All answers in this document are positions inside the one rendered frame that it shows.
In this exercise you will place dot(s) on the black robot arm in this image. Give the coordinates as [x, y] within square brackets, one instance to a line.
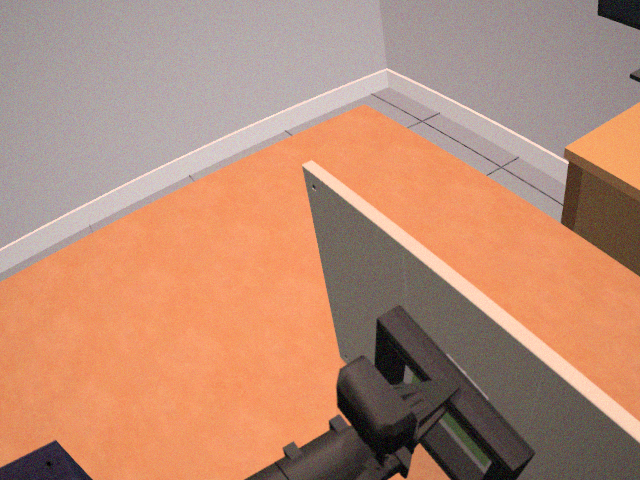
[272, 472]

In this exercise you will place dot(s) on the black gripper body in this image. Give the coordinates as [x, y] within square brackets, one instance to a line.
[381, 424]

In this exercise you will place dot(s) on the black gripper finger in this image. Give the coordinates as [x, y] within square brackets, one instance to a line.
[403, 454]
[425, 399]

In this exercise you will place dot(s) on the grey flat panel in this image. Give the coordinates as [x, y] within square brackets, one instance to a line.
[370, 265]

